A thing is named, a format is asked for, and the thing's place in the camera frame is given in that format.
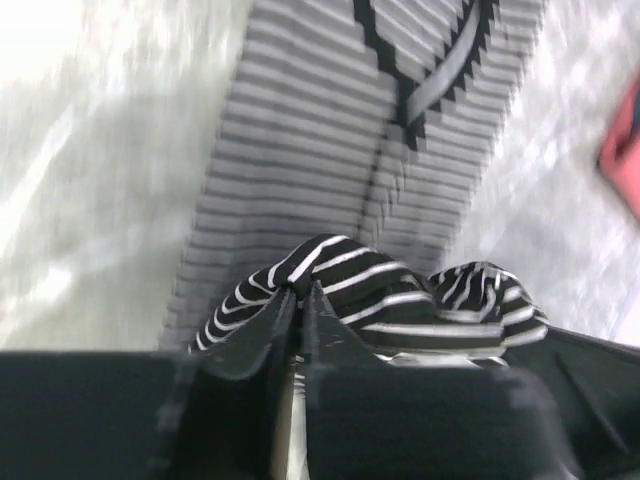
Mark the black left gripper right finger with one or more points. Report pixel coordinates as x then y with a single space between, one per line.
367 419

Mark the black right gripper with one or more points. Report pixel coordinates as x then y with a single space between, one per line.
595 384

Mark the red printed tank top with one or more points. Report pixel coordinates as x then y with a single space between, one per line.
618 159

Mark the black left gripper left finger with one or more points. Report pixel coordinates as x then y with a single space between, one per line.
108 415

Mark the black white striped tank top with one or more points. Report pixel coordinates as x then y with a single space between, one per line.
349 145

